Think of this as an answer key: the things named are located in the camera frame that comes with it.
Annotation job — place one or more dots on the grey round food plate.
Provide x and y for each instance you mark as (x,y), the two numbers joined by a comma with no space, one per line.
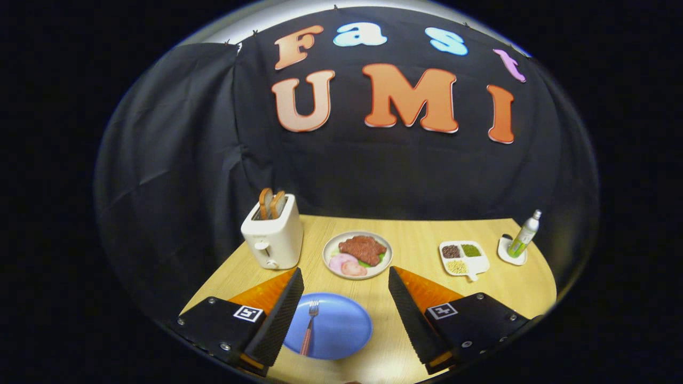
(331,250)

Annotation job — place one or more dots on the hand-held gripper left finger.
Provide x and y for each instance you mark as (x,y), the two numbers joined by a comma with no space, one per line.
(283,314)

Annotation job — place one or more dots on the heap of yellow soybeans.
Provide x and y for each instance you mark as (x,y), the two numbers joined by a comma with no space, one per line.
(457,266)

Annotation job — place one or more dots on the brown toast slice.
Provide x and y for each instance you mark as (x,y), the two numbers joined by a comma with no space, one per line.
(265,202)
(277,204)

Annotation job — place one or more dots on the black backdrop cloth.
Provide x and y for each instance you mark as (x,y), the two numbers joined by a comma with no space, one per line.
(373,170)

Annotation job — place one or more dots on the white toaster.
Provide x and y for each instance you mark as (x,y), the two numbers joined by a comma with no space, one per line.
(277,240)

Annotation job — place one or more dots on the small white coaster dish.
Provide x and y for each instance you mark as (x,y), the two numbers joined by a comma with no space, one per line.
(504,250)

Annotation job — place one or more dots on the white divided dish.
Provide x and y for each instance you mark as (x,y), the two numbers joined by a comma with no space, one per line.
(478,264)

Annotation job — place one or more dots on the green lettuce leaf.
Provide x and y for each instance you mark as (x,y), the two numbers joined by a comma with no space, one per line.
(381,258)

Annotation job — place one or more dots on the silver bottle with green label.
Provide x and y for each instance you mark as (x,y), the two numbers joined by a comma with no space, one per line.
(523,237)

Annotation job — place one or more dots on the heap of green beans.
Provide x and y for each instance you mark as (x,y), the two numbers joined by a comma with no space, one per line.
(471,250)

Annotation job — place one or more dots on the brown meat steak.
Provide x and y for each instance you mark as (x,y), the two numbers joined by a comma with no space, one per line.
(363,248)

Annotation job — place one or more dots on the blue round plate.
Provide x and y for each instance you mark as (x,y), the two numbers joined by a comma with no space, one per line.
(341,325)

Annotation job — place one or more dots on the heap of dark brown beans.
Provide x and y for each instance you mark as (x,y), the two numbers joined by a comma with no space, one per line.
(451,251)

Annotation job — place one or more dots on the pink ham slice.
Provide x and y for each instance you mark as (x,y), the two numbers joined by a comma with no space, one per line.
(355,269)
(339,261)

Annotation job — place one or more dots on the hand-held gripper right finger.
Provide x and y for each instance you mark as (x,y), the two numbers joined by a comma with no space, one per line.
(411,320)

